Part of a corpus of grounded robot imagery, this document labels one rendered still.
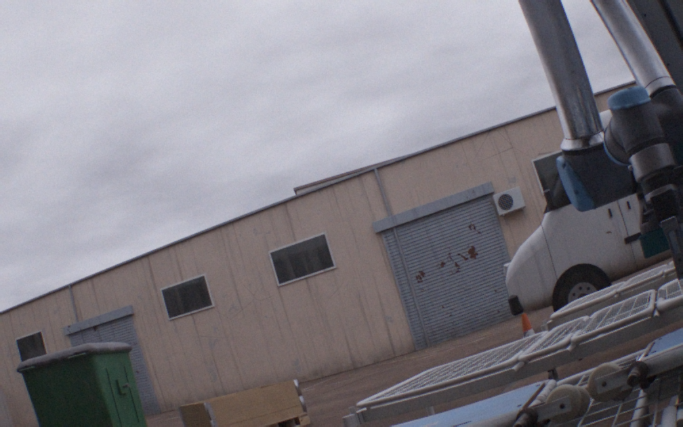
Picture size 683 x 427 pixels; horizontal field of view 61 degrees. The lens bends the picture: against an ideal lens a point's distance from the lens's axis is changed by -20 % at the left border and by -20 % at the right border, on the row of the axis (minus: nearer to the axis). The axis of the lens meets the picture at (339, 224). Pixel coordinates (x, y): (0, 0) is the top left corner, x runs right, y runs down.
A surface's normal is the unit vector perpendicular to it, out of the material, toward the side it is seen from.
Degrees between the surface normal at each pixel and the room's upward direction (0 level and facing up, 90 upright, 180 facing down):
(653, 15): 90
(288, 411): 90
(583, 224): 89
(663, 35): 90
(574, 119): 109
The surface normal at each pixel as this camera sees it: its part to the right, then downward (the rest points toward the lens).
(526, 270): -0.43, -0.04
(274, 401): 0.58, -0.31
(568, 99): -0.54, 0.39
